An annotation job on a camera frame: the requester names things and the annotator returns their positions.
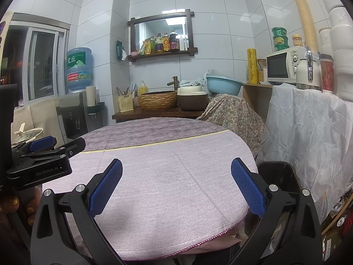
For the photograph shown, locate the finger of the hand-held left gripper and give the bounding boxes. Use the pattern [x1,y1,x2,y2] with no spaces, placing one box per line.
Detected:
[21,137,86,162]
[12,135,57,155]

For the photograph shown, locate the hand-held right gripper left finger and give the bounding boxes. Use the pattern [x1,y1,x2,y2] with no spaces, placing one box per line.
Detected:
[30,158,123,265]

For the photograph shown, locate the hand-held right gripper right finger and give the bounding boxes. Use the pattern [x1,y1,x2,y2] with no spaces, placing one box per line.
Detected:
[231,157,324,265]

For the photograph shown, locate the person's left hand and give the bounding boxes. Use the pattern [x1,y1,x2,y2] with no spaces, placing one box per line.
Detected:
[0,188,43,228]

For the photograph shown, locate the glass pot lid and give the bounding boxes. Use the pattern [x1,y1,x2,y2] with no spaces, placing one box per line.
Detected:
[11,123,45,145]

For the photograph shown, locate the beige cloth cover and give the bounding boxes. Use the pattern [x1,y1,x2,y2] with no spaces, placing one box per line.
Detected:
[12,98,60,144]

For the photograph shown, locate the grey water dispenser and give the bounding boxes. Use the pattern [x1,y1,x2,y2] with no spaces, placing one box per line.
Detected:
[56,91,105,140]

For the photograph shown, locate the grey cup holder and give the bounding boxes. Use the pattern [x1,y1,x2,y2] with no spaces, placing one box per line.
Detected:
[88,102,106,115]

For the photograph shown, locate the white paper cup stack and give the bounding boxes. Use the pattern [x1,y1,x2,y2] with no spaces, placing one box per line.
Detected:
[85,85,97,107]

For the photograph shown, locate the pink under cloth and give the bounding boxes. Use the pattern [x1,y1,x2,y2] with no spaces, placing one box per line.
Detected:
[176,221,246,254]

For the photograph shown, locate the pink striped tablecloth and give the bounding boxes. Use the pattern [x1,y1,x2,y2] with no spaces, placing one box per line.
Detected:
[41,117,259,263]

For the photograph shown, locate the cream chopstick holder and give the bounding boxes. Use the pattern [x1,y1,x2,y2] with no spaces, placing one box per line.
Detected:
[117,94,134,113]

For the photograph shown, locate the floral patterned cloth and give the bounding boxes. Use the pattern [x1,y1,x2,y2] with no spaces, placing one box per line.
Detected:
[197,93,267,158]

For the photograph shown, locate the bundle of chopsticks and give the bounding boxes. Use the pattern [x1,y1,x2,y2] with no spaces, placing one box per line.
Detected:
[116,83,138,97]

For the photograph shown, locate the sliding window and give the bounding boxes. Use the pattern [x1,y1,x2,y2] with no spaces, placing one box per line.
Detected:
[0,12,69,105]

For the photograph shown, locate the blue water jug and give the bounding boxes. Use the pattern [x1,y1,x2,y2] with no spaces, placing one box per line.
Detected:
[66,47,93,90]

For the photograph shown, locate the white cloth cover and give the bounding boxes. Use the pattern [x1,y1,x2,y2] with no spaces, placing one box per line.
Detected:
[256,84,353,224]

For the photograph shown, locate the dark wooden sink counter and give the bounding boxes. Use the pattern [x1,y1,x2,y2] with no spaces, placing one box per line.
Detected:
[112,105,206,122]

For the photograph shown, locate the light wooden cabinet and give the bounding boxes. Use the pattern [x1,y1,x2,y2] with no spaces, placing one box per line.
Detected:
[243,82,273,122]

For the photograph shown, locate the wooden storage shelf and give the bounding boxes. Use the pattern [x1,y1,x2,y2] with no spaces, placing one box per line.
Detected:
[321,177,353,263]

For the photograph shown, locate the wicker wash basin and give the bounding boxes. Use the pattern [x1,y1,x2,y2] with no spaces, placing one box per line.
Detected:
[137,91,178,109]

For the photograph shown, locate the brown pot with white lid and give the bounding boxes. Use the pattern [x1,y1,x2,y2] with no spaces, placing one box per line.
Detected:
[177,86,208,110]

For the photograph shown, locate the light blue plastic basin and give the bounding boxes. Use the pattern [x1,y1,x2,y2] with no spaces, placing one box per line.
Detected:
[206,76,244,96]

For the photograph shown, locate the glass jar of corn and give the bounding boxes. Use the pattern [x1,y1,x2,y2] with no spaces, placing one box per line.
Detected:
[257,59,267,83]

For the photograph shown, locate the pale blue towel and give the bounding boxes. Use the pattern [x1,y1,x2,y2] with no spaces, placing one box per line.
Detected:
[180,70,211,87]

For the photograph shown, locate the bamboo style faucet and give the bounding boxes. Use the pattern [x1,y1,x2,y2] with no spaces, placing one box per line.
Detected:
[167,76,180,91]

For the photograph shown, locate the yellow cling film roll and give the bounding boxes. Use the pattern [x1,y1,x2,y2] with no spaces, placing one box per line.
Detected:
[247,48,258,85]

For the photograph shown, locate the wooden framed mirror shelf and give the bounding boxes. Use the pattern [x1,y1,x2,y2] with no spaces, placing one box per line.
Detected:
[127,9,198,62]

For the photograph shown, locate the white microwave oven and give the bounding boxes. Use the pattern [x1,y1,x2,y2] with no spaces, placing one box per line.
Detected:
[265,47,306,85]

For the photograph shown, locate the white thermos kettle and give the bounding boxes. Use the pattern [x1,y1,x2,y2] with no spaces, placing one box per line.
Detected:
[296,47,323,90]

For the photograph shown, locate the red paper cup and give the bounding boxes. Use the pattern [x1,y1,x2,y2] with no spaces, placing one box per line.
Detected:
[319,54,335,93]

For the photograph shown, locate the row of condiment bottles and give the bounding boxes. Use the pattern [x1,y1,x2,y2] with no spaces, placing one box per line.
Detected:
[139,30,189,56]

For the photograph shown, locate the white paper tub stack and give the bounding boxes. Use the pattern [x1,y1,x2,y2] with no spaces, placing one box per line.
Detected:
[319,28,334,56]

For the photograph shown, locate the stack of white bowls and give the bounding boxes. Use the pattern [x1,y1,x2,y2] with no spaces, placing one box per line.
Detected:
[314,0,353,101]

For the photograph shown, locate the tall yellow paper cup stack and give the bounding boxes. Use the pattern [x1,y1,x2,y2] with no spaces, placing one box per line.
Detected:
[291,0,320,54]

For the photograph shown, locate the green wall tissue holder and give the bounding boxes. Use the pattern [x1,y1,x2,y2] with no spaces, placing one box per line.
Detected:
[115,40,127,61]

